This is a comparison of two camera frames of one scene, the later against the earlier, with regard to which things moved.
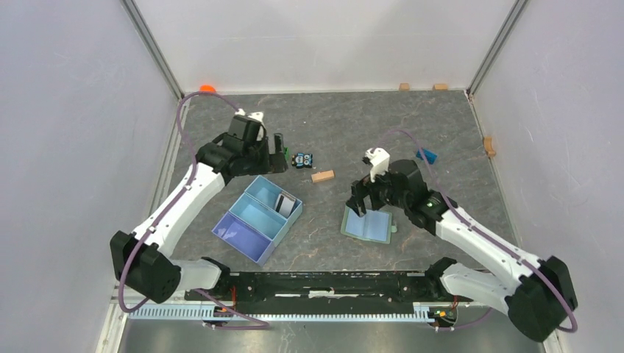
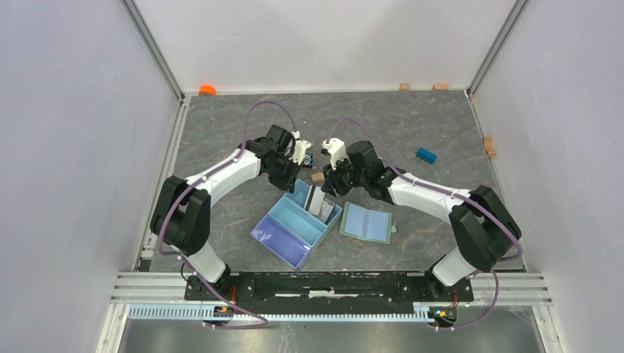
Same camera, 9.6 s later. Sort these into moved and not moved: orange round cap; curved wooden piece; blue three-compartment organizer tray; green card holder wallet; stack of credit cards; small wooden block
Moved: blue three-compartment organizer tray; stack of credit cards
Not moved: green card holder wallet; curved wooden piece; small wooden block; orange round cap
